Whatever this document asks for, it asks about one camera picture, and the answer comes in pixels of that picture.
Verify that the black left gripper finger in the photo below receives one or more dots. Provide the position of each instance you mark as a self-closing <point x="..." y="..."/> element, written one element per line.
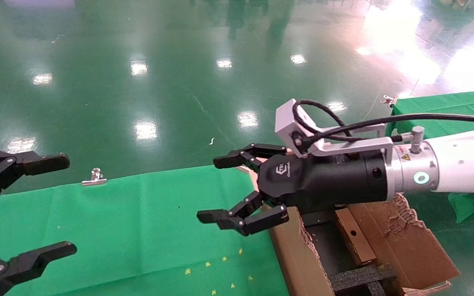
<point x="27" y="163"/>
<point x="35" y="259"/>

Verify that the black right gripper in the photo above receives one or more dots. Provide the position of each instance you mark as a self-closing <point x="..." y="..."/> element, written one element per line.
<point x="327" y="181"/>

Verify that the small cardboard box with hole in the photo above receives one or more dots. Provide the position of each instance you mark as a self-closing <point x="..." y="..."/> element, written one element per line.
<point x="356" y="242"/>

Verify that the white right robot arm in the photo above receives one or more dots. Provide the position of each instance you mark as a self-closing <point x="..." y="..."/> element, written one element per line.
<point x="467" y="160"/>

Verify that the large open cardboard carton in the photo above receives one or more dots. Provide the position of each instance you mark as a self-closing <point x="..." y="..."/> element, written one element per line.
<point x="418" y="246"/>

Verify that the green tablecloth with yellow specks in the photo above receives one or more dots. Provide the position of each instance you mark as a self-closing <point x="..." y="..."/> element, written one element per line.
<point x="138" y="230"/>

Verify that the black foam insert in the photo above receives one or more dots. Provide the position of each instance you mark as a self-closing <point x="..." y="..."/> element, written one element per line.
<point x="352" y="281"/>

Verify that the green tablecloth on side table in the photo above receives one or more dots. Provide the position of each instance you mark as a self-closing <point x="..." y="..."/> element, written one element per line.
<point x="447" y="105"/>

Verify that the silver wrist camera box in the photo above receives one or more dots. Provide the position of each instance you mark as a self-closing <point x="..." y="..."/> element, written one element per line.
<point x="286" y="119"/>

